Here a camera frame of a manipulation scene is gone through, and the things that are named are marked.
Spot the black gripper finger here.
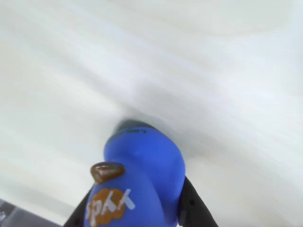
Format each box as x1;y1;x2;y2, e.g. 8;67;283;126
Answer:
178;176;219;227
63;189;95;227

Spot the blue snack bag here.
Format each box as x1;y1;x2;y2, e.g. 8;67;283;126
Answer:
83;120;186;227

